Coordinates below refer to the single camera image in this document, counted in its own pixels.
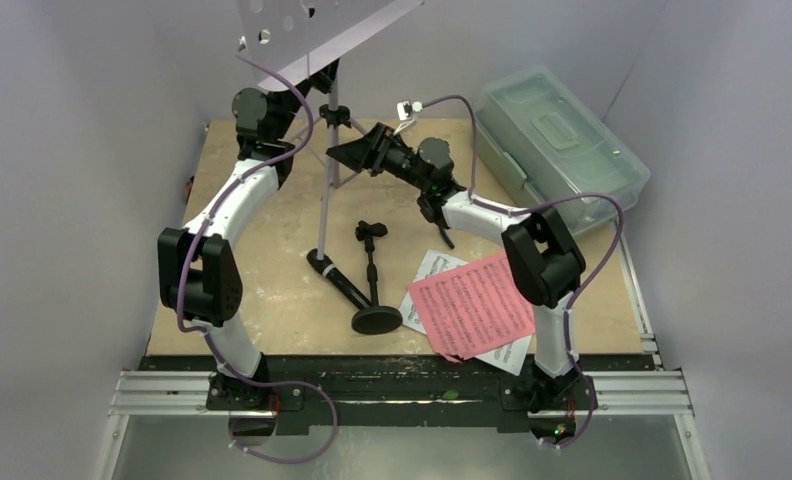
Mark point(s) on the pink sheet music page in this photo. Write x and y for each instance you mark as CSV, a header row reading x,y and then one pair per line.
x,y
472,305

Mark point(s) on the clear plastic storage box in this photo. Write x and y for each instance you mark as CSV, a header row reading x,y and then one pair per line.
x,y
542,143

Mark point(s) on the lilac folding music stand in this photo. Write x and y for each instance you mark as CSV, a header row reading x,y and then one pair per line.
x,y
295,39

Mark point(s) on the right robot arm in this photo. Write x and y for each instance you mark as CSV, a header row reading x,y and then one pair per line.
x,y
543,258

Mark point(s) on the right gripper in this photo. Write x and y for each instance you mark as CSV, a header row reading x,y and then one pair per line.
x,y
379,145

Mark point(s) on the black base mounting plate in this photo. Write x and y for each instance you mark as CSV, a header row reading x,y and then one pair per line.
x,y
385,391

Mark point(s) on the aluminium rail frame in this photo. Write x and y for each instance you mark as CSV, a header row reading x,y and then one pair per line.
x,y
288,309

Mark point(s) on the blue handled cutting pliers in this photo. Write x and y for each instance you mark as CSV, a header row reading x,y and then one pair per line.
x,y
446,237

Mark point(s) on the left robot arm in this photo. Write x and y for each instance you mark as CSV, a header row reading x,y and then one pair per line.
x,y
198,275

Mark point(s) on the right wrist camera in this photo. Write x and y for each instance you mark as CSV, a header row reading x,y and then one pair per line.
x,y
408,112

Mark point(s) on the black handheld microphone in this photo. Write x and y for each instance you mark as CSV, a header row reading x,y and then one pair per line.
x,y
326,268

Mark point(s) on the black desktop microphone stand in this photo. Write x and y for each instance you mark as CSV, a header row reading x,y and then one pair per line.
x,y
374,319

